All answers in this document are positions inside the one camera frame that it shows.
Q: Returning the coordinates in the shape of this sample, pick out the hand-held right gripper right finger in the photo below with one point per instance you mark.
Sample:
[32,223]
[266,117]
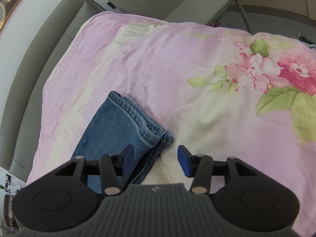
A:
[184,161]

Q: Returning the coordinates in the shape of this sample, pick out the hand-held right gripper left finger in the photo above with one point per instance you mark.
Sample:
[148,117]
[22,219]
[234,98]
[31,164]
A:
[127,160]

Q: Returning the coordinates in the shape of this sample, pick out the blue denim pants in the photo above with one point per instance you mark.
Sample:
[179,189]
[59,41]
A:
[111,128]

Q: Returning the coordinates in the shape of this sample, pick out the pink floral blanket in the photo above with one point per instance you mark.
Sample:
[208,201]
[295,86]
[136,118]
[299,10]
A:
[172,79]

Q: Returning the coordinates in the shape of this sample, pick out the grey padded headboard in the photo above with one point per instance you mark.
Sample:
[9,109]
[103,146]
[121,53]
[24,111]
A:
[37,61]

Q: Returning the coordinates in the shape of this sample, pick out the grey upholstered chair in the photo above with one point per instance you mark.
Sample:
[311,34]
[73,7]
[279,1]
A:
[187,2]

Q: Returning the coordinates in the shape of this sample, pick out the framed wall painting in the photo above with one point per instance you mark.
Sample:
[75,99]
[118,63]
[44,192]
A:
[8,2]

